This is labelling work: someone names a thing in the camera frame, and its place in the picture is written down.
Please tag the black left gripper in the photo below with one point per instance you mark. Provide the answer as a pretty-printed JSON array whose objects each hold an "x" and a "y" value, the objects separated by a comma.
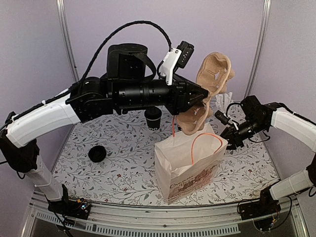
[{"x": 183, "y": 89}]

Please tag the black left gripper camera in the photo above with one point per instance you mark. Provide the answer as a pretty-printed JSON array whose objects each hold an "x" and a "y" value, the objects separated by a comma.
[{"x": 175, "y": 58}]

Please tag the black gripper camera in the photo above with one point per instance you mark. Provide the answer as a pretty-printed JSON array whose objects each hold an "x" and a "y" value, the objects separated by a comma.
[
  {"x": 226, "y": 121},
  {"x": 175, "y": 58}
]

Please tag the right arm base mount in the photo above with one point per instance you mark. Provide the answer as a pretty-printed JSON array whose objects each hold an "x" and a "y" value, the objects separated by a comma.
[{"x": 264, "y": 206}]

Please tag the single black paper cup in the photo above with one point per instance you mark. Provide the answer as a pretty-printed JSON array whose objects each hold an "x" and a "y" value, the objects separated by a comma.
[{"x": 153, "y": 123}]

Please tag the black right gripper camera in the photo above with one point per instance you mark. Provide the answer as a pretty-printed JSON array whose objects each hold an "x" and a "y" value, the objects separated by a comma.
[{"x": 226, "y": 121}]

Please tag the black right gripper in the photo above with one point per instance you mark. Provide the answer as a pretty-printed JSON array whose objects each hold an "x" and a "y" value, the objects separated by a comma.
[{"x": 232, "y": 131}]

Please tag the floral tablecloth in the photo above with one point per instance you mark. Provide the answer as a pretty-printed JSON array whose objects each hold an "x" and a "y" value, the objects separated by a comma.
[{"x": 111, "y": 159}]

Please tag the brown cardboard cup carrier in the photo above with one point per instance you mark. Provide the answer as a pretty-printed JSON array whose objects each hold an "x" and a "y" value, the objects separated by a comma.
[{"x": 215, "y": 71}]

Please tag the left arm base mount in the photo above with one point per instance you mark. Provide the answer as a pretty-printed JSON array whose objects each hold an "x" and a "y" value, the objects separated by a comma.
[{"x": 77, "y": 209}]

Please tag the aluminium front rail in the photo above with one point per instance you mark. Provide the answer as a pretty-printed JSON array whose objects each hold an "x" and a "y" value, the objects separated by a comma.
[{"x": 114, "y": 220}]

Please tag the stack of black cup lids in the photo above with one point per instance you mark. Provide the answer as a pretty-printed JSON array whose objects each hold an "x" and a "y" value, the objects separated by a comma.
[{"x": 97, "y": 153}]

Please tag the paper takeout bag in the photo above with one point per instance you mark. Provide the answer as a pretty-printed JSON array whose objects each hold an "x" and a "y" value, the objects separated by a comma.
[{"x": 185, "y": 164}]

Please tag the white cup with straws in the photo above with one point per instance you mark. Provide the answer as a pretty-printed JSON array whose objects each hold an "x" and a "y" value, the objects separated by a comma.
[{"x": 223, "y": 100}]

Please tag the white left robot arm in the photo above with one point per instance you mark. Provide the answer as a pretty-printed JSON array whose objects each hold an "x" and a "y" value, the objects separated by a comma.
[{"x": 84, "y": 101}]

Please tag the single black cup lid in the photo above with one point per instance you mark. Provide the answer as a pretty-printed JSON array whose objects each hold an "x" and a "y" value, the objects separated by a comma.
[{"x": 153, "y": 113}]

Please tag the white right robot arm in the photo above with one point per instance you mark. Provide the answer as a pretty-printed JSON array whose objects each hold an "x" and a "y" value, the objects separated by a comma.
[{"x": 299, "y": 145}]

